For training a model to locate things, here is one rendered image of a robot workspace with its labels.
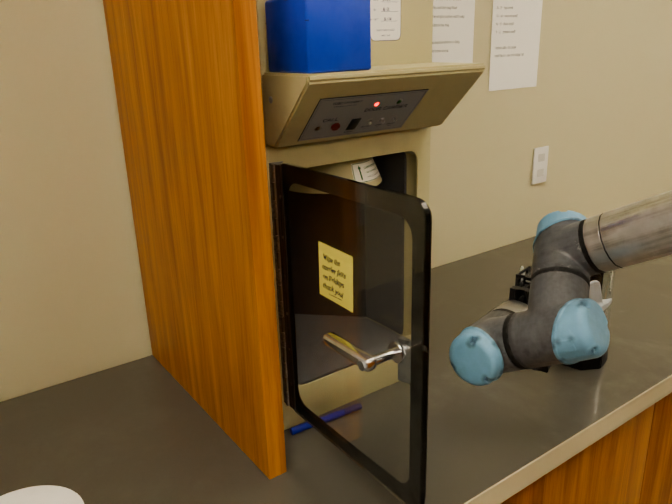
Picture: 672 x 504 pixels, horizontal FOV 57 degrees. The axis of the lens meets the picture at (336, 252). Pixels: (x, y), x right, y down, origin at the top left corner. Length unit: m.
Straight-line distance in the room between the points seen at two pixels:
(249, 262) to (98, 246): 0.52
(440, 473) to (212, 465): 0.34
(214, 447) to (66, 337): 0.42
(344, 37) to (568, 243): 0.39
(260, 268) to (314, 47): 0.29
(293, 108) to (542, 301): 0.40
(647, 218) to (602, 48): 1.48
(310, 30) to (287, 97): 0.09
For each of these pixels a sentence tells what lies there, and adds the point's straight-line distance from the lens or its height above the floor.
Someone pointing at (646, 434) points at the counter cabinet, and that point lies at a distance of 1.41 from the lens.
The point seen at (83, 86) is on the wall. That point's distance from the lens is 1.24.
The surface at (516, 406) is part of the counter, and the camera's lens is 1.14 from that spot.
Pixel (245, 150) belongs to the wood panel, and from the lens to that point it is 0.77.
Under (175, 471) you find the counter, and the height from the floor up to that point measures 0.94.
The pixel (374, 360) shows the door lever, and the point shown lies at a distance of 0.71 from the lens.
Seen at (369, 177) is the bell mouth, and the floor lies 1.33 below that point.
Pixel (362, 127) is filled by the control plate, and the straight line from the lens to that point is 0.92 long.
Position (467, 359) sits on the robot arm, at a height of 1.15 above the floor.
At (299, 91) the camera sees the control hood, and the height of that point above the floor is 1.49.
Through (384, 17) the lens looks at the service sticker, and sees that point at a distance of 1.00.
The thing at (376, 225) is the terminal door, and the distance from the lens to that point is 0.71.
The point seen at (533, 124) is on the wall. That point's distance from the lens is 2.01.
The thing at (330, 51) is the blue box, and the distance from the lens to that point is 0.81.
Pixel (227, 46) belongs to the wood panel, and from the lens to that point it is 0.78.
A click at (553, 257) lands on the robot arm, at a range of 0.86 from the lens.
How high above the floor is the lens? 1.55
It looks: 19 degrees down
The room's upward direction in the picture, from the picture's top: 2 degrees counter-clockwise
